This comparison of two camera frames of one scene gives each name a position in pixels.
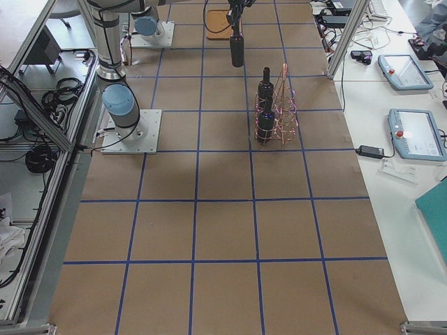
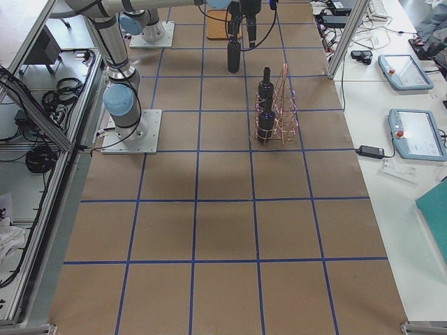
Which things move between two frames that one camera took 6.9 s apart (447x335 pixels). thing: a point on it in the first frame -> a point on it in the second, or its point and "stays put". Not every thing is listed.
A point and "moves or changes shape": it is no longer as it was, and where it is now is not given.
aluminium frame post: (355, 17) stays put
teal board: (434, 204) stays put
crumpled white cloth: (11, 237) stays put
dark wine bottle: (237, 47) moves or changes shape
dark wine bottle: (265, 122) stays put
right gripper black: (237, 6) -> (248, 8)
